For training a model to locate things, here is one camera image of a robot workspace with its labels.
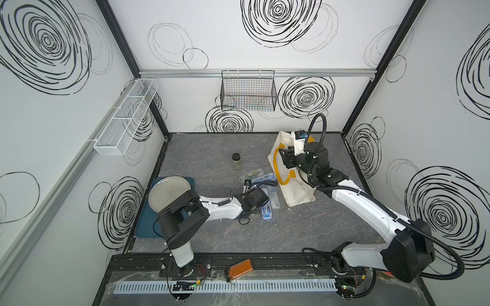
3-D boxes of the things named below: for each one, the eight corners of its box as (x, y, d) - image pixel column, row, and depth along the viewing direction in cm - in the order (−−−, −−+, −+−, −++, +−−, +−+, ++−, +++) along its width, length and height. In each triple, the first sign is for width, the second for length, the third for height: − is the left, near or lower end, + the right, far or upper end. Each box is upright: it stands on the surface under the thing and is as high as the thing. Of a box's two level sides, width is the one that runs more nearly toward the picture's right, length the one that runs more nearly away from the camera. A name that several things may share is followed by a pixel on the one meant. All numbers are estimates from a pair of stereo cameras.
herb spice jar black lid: (233, 170, 104) (232, 160, 97) (233, 163, 108) (232, 152, 100) (240, 170, 104) (240, 160, 97) (240, 163, 108) (240, 152, 100)
